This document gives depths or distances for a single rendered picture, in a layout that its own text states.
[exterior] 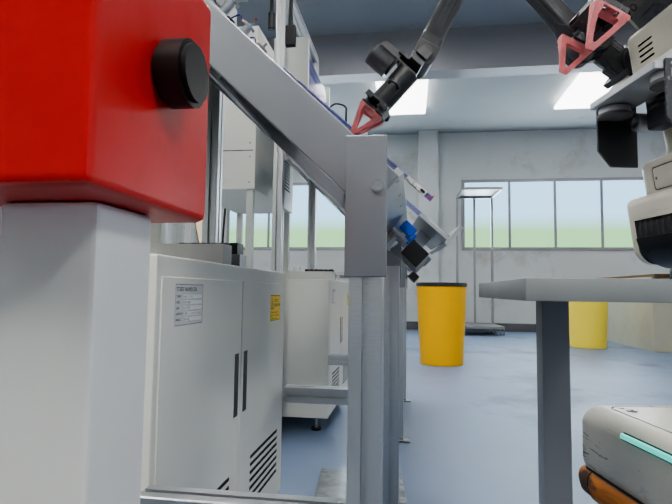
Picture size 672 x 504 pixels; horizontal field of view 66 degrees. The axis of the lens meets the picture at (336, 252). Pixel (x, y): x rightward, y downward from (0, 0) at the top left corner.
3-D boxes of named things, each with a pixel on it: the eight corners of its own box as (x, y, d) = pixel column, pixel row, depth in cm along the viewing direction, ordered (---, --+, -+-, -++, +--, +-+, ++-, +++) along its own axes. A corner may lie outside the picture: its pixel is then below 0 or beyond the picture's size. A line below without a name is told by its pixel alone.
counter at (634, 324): (637, 335, 734) (636, 279, 740) (740, 355, 506) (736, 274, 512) (581, 334, 744) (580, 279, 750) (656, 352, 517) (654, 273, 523)
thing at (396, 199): (389, 251, 133) (408, 231, 133) (365, 213, 68) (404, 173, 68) (385, 248, 133) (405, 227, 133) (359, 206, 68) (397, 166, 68)
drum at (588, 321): (602, 345, 582) (601, 283, 587) (617, 349, 538) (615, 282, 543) (561, 344, 589) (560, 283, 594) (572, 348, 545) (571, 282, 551)
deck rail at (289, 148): (389, 252, 135) (405, 234, 135) (388, 251, 133) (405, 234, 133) (206, 77, 146) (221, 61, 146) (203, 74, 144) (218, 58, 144)
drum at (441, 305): (465, 361, 436) (465, 283, 441) (470, 368, 395) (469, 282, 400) (416, 359, 442) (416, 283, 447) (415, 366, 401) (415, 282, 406)
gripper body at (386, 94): (363, 93, 124) (384, 70, 124) (367, 108, 134) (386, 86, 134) (383, 111, 123) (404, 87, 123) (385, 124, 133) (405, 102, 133)
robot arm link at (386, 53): (436, 50, 126) (425, 70, 134) (401, 19, 126) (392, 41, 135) (405, 80, 123) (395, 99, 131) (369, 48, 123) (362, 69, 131)
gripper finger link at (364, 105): (340, 121, 127) (367, 92, 126) (344, 130, 134) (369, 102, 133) (361, 139, 125) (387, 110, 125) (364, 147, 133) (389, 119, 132)
